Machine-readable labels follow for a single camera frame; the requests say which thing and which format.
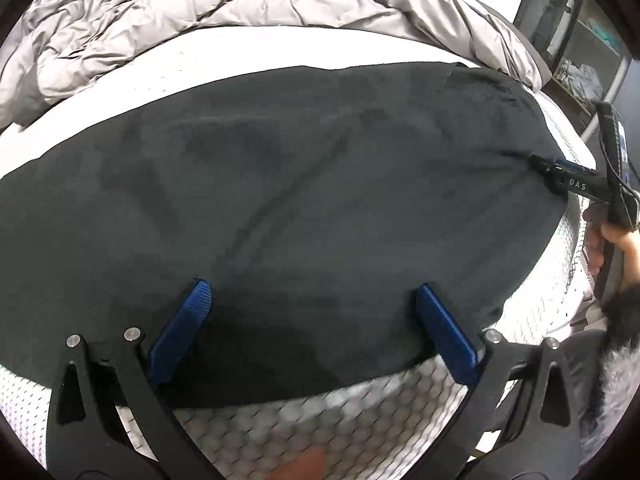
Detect open wardrobe shelf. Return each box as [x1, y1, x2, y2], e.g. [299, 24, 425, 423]
[514, 0, 630, 134]

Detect black pants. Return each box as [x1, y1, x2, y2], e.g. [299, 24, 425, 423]
[1, 63, 566, 408]

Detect grey quilted duvet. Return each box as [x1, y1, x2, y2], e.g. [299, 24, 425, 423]
[1, 0, 551, 126]

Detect person's right hand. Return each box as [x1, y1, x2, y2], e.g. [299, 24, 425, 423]
[581, 206, 640, 291]

